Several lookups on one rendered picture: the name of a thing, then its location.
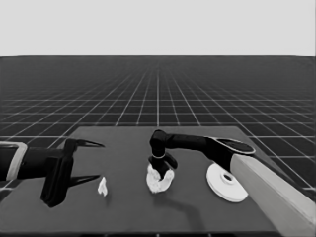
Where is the large thick white disc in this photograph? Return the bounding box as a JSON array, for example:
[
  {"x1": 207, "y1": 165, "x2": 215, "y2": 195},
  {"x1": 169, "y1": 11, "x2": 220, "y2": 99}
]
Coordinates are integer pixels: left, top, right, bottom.
[{"x1": 205, "y1": 162, "x2": 250, "y2": 203}]

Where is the round white carrier with pins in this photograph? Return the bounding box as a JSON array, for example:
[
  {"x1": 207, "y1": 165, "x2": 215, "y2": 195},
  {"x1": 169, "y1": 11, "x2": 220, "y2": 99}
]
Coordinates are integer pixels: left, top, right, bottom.
[{"x1": 145, "y1": 163, "x2": 176, "y2": 195}]

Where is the small white T-shaped piece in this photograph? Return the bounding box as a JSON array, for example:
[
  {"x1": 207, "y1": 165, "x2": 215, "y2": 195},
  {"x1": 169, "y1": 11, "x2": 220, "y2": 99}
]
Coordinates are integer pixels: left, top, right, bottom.
[{"x1": 97, "y1": 177, "x2": 109, "y2": 198}]

